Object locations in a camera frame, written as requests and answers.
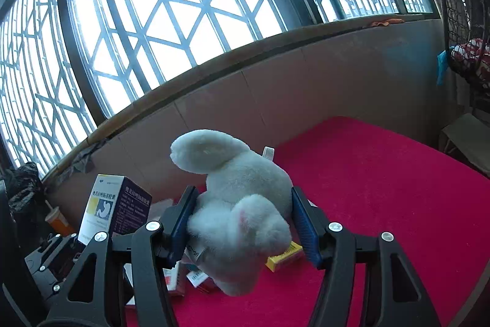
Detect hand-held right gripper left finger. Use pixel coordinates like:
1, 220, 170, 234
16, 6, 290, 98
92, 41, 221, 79
38, 185, 200, 327

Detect orange cup with straw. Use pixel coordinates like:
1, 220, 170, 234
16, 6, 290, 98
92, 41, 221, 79
45, 200, 76, 236

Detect red white chair cushion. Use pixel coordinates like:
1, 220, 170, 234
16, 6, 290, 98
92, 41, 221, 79
450, 38, 490, 78

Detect purple white medicine box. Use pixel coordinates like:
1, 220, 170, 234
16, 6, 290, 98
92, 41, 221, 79
77, 174, 153, 247

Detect black plastic bag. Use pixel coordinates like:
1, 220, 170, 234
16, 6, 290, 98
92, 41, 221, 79
6, 162, 48, 215

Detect magenta towel table cover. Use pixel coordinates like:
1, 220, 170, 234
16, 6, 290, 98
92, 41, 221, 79
124, 116, 490, 327

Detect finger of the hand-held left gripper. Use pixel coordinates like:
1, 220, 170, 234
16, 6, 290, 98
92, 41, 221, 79
25, 233, 83, 302

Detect yellow medicine box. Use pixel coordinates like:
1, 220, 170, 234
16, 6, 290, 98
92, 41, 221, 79
265, 241, 305, 272

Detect blue plastic bag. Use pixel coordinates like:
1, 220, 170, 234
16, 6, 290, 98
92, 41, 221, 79
435, 50, 450, 86

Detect red white medicine box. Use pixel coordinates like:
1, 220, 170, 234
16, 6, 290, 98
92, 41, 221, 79
186, 268, 222, 294
163, 260, 189, 297

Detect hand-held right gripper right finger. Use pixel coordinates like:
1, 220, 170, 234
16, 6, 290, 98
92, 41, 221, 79
291, 186, 441, 327

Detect white plush rabbit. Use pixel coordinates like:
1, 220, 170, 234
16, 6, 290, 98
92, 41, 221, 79
169, 129, 295, 297

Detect grey rag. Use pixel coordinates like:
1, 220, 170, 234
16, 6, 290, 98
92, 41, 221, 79
71, 139, 111, 174

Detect orange cloth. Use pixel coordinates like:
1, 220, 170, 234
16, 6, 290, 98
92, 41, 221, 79
367, 18, 405, 29

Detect brown wicker hanging chair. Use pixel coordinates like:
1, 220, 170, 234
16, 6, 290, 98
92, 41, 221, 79
429, 0, 490, 117

